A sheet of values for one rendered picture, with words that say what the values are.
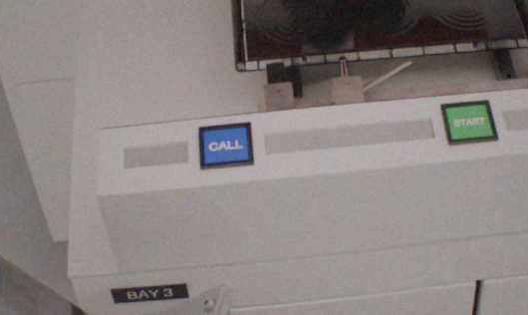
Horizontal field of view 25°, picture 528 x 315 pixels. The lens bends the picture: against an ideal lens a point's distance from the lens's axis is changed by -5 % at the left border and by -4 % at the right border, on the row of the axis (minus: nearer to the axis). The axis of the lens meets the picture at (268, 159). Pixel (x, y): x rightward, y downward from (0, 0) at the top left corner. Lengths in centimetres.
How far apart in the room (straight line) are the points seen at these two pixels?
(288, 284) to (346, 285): 7
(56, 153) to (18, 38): 29
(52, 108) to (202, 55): 55
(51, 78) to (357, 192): 86
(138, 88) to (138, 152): 27
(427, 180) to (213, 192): 22
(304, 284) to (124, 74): 38
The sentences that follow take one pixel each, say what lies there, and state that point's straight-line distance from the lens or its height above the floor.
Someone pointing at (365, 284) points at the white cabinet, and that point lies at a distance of 144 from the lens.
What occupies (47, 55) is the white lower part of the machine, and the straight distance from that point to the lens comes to 201.
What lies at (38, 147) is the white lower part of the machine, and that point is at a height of 36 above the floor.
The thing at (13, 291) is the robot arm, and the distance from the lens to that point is 99.
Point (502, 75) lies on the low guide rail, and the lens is 152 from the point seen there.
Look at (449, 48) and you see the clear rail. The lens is 148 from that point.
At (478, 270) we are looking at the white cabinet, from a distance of 145.
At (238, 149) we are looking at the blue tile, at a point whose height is 96.
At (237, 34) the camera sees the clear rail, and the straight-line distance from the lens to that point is 150.
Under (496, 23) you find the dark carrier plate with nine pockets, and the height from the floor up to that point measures 90.
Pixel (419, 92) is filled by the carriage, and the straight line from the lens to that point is 145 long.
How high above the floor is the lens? 193
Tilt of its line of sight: 49 degrees down
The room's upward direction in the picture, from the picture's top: 6 degrees counter-clockwise
